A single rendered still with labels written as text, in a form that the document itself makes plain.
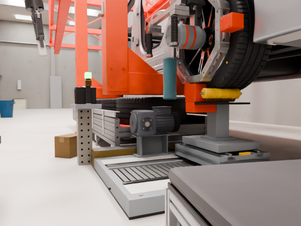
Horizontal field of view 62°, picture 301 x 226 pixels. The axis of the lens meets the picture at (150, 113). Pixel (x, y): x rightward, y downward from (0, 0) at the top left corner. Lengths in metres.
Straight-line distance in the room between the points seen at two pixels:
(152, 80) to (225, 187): 1.58
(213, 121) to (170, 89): 0.34
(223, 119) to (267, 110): 4.15
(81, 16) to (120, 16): 2.02
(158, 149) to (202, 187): 1.54
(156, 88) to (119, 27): 0.51
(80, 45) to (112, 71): 2.02
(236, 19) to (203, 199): 1.09
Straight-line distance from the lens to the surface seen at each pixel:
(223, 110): 1.63
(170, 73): 1.58
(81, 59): 3.76
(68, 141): 2.18
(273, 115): 5.64
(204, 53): 1.65
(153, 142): 1.88
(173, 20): 1.35
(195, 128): 2.21
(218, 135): 1.62
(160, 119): 1.73
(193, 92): 1.51
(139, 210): 1.07
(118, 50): 1.85
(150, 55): 1.62
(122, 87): 1.82
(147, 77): 1.89
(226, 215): 0.31
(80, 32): 3.84
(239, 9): 1.43
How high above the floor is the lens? 0.46
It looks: 2 degrees down
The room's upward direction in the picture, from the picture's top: straight up
